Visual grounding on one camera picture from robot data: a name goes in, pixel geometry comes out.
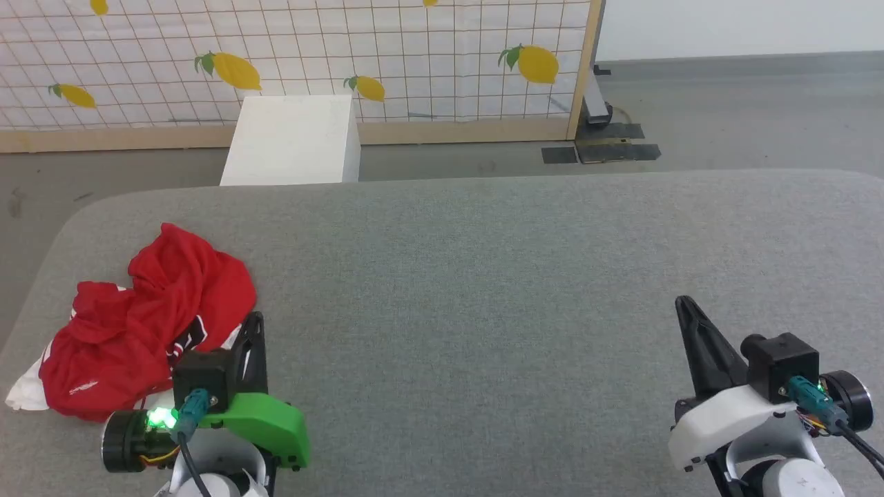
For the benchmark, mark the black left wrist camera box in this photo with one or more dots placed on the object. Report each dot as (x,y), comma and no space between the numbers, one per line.
(202,376)

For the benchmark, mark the white rectangular box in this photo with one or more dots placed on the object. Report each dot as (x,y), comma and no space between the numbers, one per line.
(293,141)

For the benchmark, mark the red and white garment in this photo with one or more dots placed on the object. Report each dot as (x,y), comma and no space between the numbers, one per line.
(159,304)

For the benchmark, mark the lemon print grid partition sheet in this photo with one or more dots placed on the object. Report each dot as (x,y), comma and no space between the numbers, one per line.
(345,48)

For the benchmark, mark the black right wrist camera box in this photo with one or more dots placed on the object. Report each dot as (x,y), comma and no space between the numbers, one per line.
(784,366)

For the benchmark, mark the black floor bracket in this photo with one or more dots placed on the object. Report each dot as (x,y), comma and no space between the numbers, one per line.
(618,150)

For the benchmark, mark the lemon-print grid panel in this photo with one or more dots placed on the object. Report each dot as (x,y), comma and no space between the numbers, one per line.
(428,131)

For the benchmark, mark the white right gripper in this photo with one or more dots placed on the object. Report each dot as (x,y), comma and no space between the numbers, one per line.
(725,417)

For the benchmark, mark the grey metal partition foot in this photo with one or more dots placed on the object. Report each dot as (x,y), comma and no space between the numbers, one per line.
(595,103)

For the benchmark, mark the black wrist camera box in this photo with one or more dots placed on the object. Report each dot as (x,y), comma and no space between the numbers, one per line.
(202,376)
(784,366)

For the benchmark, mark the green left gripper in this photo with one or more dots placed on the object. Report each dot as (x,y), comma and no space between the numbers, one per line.
(266,421)

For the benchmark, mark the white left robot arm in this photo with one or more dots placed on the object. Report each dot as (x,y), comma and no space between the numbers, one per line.
(221,476)

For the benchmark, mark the grey fabric padded surface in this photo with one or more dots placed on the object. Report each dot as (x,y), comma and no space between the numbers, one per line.
(469,310)

